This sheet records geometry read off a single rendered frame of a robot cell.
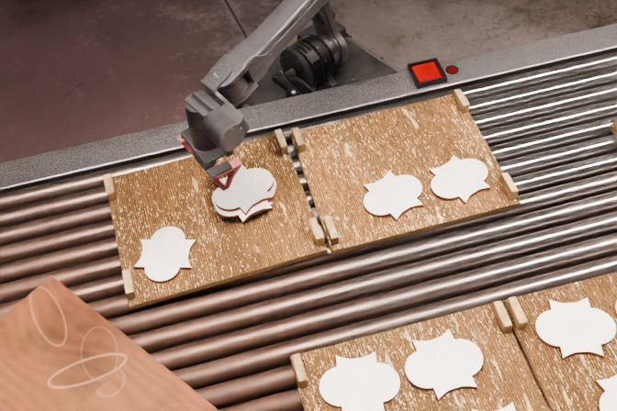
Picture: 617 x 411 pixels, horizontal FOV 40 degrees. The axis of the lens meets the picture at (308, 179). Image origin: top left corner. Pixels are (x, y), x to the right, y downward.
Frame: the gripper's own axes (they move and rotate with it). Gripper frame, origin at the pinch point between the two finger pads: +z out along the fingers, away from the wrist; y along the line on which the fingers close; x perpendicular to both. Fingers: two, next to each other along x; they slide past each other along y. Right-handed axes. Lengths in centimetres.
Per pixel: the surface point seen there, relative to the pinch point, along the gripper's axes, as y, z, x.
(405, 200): -22.0, 11.2, -32.3
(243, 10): 163, 105, -96
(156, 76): 149, 106, -45
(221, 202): -1.0, 8.9, -0.2
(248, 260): -14.2, 12.9, 1.9
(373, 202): -18.3, 11.3, -26.7
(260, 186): -2.4, 8.7, -8.9
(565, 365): -69, 12, -31
